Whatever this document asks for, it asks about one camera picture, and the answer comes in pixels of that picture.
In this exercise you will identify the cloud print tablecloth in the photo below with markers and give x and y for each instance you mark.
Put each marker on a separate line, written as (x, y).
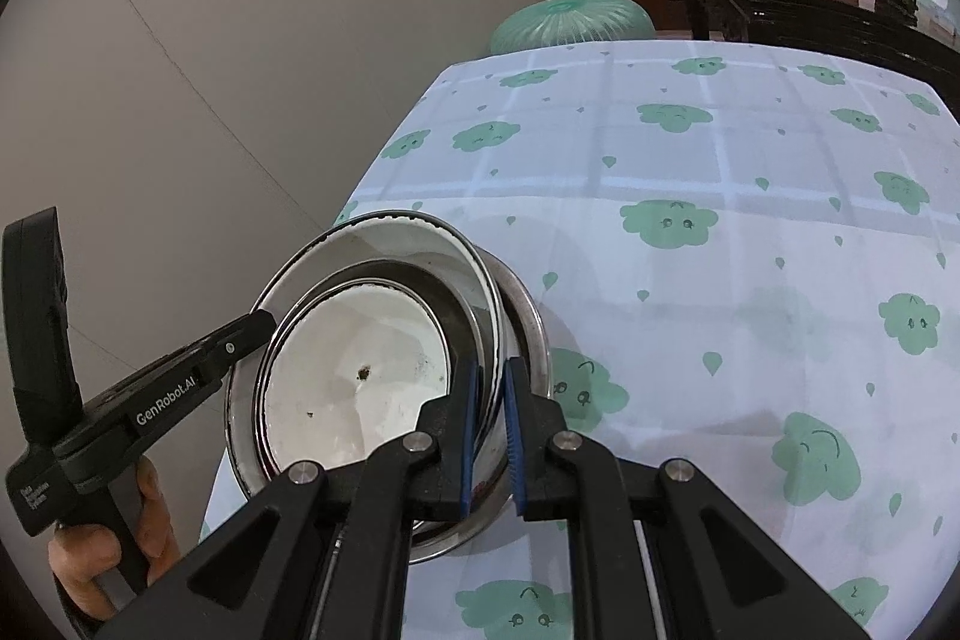
(712, 310)

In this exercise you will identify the small deep steel bowl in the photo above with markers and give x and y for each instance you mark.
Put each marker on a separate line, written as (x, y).
(450, 302)

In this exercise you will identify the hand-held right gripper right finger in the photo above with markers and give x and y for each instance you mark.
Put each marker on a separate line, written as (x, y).
(514, 437)

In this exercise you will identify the dark wooden table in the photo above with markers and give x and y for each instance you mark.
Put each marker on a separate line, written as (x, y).
(787, 10)

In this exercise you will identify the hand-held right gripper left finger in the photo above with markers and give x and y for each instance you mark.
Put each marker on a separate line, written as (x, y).
(469, 430)

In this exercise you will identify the person's left hand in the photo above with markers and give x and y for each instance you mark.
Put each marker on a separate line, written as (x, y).
(75, 557)

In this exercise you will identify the large steel bowl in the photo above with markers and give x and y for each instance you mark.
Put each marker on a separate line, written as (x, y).
(241, 437)

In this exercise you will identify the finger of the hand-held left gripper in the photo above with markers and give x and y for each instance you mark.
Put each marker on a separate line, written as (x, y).
(244, 336)

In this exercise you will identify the large white enamel bowl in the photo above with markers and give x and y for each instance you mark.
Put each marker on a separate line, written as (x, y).
(390, 242)

